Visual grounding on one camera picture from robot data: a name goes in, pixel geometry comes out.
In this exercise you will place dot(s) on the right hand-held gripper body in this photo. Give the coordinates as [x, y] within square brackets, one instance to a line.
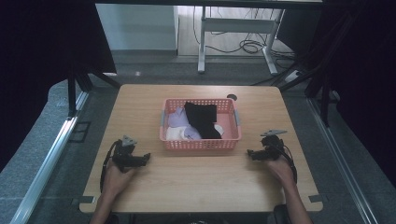
[272, 145]

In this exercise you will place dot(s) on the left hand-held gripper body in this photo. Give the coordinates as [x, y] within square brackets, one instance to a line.
[124, 153]

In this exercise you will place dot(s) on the pink plastic basket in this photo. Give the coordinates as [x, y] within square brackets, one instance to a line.
[230, 127]

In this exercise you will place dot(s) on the white cloth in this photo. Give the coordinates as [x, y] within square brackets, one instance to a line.
[174, 133]

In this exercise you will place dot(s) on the lilac cloth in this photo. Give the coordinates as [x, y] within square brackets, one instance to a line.
[179, 119]

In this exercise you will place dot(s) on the black cloth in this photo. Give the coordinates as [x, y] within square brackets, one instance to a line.
[202, 119]

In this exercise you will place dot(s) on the person's right hand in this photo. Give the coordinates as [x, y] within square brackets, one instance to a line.
[281, 171]

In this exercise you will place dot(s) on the person's left hand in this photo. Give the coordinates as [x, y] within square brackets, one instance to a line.
[116, 180]

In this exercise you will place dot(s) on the white power strip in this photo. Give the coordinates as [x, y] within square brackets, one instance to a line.
[293, 76]

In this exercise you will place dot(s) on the black metal stand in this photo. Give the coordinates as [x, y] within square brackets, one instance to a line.
[77, 81]
[320, 81]

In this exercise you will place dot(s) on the dark curtain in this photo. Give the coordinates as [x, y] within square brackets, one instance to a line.
[46, 62]
[361, 77]

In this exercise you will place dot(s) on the aluminium floor rail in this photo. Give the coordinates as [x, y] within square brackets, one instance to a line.
[46, 165]
[339, 158]

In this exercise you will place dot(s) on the white metal desk frame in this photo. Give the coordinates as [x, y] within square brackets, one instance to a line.
[236, 25]

